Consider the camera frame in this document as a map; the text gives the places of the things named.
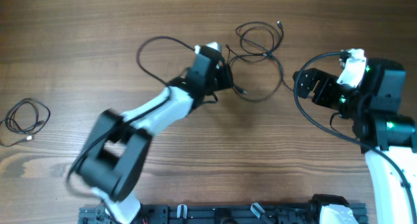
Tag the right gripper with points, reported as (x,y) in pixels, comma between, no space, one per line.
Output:
(326,81)

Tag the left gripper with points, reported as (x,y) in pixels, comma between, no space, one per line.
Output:
(225,71)

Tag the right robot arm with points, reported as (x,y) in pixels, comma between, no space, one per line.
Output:
(368,92)

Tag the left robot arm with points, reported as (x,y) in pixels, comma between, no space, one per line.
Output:
(114,154)

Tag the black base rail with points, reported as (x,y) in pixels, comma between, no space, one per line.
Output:
(164,214)

